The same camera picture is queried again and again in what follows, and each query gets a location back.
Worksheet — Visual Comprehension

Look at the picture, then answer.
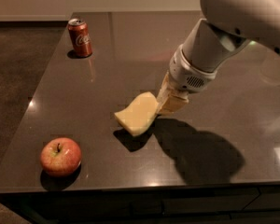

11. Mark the red cola can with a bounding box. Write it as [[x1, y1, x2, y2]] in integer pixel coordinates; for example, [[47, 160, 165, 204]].
[[67, 18, 92, 57]]

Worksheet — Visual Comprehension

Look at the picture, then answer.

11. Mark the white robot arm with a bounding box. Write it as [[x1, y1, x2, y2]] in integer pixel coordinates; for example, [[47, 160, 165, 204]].
[[157, 0, 280, 115]]

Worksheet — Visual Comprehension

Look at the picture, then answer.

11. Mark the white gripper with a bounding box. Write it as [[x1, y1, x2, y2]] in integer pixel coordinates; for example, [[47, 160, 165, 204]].
[[157, 46, 217, 115]]

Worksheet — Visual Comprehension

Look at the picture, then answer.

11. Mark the red apple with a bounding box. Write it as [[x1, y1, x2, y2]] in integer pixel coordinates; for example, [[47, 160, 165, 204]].
[[40, 137, 82, 177]]

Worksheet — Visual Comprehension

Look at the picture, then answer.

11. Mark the yellow wavy sponge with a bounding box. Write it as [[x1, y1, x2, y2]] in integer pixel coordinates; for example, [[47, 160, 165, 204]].
[[114, 91, 158, 137]]

